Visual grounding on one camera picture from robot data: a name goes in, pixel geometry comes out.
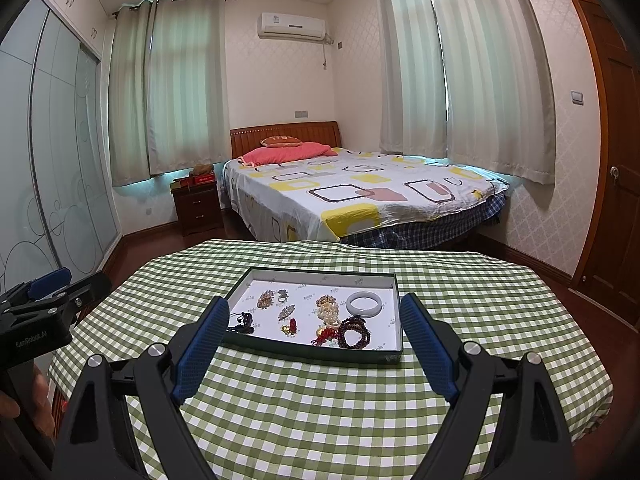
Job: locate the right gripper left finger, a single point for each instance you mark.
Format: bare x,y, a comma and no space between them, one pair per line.
97,440

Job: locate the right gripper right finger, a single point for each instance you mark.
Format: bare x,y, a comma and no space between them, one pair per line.
531,440

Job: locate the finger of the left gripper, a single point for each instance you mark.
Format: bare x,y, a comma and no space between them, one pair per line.
72,299
37,289

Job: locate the rose gold crystal brooch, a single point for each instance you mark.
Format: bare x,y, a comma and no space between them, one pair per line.
265,300

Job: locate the white jade bangle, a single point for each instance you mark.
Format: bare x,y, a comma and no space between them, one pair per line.
364,304

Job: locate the small red gold charm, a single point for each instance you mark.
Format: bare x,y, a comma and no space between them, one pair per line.
290,328

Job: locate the red knot gold charm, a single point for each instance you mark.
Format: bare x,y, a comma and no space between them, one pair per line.
324,335

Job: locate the silver rhinestone hair clip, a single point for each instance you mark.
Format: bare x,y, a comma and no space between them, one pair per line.
286,312

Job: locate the green jewelry tray box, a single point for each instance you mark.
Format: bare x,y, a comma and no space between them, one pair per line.
319,298

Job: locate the person left hand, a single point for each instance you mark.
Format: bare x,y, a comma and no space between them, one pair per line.
38,405

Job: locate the glass sliding wardrobe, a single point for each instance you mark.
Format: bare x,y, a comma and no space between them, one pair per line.
55,208

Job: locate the dark wooden nightstand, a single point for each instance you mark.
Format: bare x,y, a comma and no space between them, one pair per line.
198,208

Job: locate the green white checkered tablecloth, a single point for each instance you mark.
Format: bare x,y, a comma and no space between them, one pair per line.
260,417

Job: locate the red box on nightstand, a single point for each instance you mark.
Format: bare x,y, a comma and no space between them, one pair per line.
200,179

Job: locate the wooden door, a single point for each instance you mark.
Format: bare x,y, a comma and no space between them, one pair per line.
608,269

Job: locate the brown plush toy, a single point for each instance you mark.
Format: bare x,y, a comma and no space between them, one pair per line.
201,169

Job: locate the left white curtain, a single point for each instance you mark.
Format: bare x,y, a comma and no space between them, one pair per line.
167,93

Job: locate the white curtain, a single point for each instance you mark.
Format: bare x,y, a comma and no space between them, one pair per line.
167,93
469,81

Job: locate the pink pillow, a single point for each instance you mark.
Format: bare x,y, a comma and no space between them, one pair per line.
280,154

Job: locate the orange patterned cushion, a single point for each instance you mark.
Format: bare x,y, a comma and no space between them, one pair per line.
280,142

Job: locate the bed with patterned sheet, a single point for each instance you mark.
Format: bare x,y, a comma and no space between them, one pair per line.
365,199

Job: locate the white air conditioner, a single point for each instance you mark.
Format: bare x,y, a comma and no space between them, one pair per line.
294,27

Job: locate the right white curtain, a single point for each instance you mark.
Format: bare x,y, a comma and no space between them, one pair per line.
469,81

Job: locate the wall light switch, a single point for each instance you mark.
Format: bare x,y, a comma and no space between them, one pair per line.
577,98

